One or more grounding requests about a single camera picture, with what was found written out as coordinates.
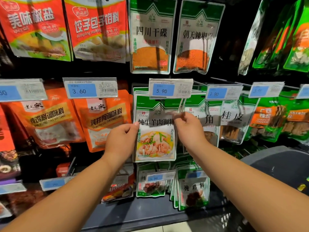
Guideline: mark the person's right hand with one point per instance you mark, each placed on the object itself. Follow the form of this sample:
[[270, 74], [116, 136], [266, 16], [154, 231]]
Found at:
[[193, 132]]

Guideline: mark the person's left hand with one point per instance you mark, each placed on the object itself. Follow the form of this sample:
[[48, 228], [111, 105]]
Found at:
[[120, 145]]

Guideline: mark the clear brown-spice packets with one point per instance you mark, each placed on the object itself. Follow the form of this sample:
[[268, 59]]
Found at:
[[210, 108]]

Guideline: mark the green meat stew seasoning packet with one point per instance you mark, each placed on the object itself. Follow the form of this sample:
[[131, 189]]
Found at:
[[154, 142]]

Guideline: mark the orange seasoning packet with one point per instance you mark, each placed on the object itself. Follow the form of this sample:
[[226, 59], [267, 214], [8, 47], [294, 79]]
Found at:
[[96, 118]]

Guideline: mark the clear cinnamon packets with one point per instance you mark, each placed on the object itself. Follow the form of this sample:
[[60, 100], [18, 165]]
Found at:
[[236, 123]]

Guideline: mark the row of green white packets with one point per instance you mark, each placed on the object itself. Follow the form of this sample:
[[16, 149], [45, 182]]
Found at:
[[193, 193]]

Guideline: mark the green orange Guangxi cinnamon bags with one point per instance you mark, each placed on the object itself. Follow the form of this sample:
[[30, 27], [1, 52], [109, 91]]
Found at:
[[265, 118], [297, 120]]

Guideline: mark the clear chili powder packets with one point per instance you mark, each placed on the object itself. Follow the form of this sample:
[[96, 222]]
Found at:
[[198, 41]]

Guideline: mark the black shopping basket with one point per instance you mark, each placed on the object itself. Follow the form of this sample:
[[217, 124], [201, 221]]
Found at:
[[285, 164]]

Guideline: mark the clear orange powder packets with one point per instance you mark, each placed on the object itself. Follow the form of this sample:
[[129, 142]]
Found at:
[[152, 41]]

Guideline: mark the clear white-slice packets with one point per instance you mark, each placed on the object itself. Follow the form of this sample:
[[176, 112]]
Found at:
[[251, 41]]

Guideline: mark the white red-label packets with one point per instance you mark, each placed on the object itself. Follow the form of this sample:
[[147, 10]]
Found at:
[[34, 26], [96, 31]]

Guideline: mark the green white-slice packets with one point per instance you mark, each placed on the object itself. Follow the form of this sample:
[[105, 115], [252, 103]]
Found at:
[[289, 36]]

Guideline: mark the person's left forearm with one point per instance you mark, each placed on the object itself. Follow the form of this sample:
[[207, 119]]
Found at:
[[62, 200]]

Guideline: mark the person's right forearm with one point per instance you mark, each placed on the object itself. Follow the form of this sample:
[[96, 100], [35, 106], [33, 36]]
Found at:
[[256, 190]]

